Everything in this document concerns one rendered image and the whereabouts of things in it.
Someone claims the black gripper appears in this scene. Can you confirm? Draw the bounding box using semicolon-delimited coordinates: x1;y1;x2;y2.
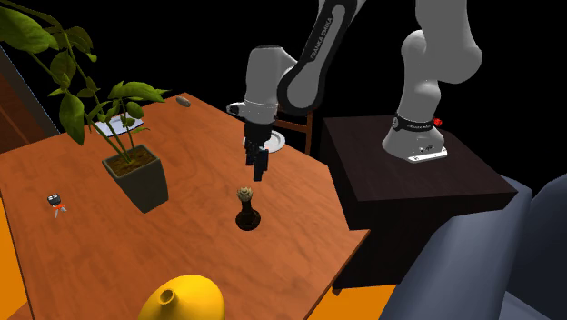
243;120;274;183

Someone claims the white plate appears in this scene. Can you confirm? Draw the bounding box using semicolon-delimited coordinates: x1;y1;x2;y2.
242;131;286;155

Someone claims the brown wooden chair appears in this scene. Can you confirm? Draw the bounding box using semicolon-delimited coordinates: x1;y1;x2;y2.
271;108;313;155

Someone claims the black chess piece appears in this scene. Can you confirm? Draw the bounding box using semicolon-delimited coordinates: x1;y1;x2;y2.
234;186;262;232

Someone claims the brown wooden table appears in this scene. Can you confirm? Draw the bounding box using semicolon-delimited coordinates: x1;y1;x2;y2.
0;92;372;320

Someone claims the green plant in grey pot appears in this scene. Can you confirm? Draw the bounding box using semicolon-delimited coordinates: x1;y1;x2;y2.
0;0;171;215

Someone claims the dark wooden robot stand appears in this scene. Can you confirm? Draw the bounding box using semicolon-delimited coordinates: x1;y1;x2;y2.
319;115;520;291

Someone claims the white paper sheet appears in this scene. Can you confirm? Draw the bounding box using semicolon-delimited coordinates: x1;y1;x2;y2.
92;114;145;136

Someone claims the yellow vase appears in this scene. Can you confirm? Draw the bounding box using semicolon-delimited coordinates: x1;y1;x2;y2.
136;274;226;320

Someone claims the black car key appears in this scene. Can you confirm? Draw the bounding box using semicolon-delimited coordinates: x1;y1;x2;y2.
46;193;68;220

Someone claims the blue grey sofa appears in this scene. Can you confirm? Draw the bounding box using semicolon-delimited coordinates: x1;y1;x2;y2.
377;172;567;320

